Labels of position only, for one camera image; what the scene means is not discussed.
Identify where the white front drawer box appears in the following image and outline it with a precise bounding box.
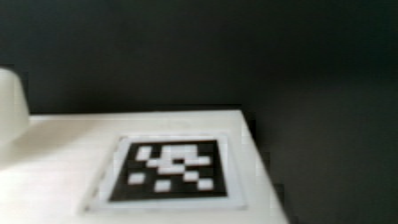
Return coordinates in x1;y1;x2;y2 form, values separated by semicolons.
0;68;289;224

